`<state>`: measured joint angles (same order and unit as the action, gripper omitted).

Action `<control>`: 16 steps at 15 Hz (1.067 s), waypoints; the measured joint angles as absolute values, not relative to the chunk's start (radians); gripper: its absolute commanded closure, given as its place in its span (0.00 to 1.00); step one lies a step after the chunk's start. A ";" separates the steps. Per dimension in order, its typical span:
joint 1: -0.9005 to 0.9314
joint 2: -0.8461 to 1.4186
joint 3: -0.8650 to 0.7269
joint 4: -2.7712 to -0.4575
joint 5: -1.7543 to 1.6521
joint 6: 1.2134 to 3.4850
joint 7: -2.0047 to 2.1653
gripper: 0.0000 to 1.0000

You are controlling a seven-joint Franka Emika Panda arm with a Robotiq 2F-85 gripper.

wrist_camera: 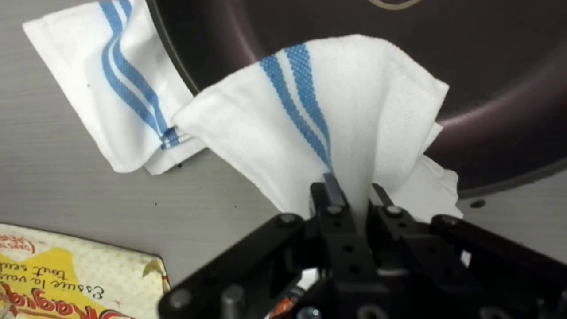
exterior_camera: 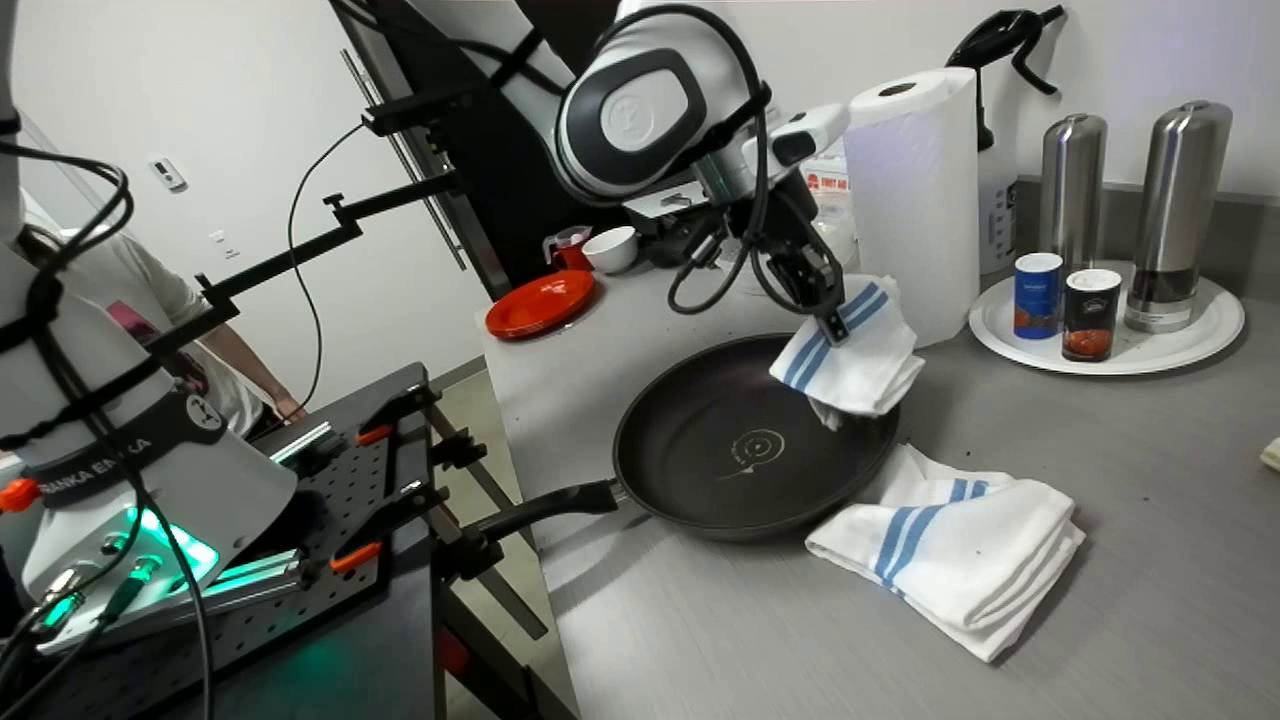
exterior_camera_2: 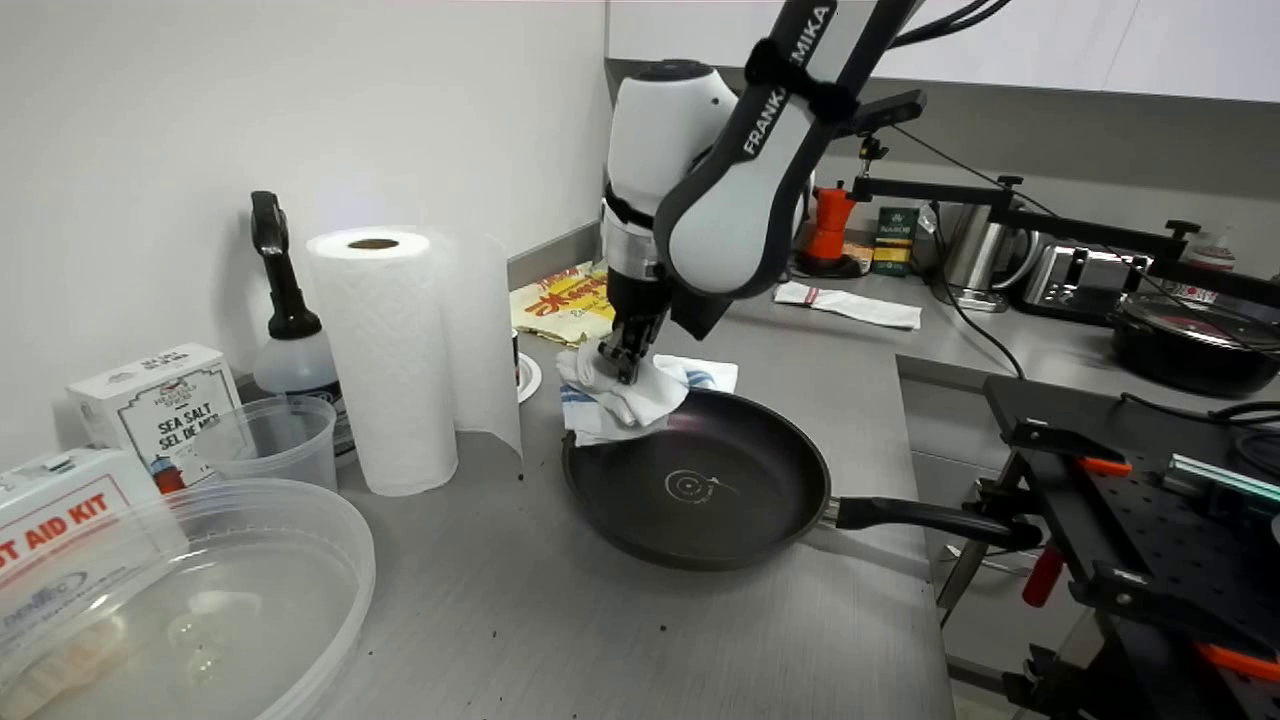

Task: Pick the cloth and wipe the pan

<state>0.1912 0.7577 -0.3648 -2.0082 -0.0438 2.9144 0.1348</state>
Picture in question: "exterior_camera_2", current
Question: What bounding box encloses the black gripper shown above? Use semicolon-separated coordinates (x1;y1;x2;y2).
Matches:
592;258;676;391

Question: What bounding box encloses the white cloth with blue stripes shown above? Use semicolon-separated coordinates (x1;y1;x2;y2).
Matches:
551;348;691;450
651;351;738;399

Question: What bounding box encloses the dark nonstick frying pan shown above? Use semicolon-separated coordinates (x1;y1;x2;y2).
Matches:
558;386;1044;574

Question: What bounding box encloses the yellow printed bag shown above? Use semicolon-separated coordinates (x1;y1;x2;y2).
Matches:
507;256;620;351

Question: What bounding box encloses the small white plate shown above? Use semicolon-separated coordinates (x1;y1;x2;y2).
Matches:
511;348;549;406

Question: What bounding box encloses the white paper towel roll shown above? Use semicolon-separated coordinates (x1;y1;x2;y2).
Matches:
302;223;528;498

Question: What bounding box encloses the white folded paper towel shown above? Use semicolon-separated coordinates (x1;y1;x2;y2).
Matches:
773;274;929;335

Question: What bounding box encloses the red moka pot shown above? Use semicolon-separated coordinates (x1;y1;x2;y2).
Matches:
801;180;856;268

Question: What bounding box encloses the dark green box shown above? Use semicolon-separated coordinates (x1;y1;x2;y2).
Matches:
873;203;924;274

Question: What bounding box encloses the small clear plastic container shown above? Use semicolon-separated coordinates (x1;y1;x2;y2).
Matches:
182;391;344;492

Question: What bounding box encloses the spray bottle with black nozzle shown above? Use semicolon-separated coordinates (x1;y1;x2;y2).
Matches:
246;189;344;396

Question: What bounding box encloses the steel kettle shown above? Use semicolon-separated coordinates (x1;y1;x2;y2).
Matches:
944;203;1034;303

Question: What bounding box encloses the white sea salt box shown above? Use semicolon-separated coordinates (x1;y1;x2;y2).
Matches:
69;338;257;495

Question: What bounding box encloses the silver toaster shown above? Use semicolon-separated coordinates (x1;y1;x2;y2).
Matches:
1022;237;1157;325

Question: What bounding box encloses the large clear plastic bowl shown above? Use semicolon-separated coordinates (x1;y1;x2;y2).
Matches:
0;474;381;720

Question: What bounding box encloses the black round hot plate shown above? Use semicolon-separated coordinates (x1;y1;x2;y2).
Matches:
1110;274;1280;399

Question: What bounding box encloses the white first aid kit box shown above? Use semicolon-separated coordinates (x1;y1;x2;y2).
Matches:
0;444;191;631

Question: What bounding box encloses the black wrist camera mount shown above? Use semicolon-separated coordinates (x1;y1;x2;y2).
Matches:
660;274;735;342

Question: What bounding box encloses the black power cable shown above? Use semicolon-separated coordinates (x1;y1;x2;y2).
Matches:
930;270;1031;384

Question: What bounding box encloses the black bar camera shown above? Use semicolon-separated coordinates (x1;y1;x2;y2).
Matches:
833;88;929;135

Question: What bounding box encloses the red handled bar clamp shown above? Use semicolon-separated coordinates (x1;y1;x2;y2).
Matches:
930;474;1070;631

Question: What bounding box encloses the orange handled clamp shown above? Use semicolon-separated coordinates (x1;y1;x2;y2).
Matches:
999;416;1135;483
1192;640;1280;687

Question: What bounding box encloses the black robot mount table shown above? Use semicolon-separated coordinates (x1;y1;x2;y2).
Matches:
982;377;1280;720

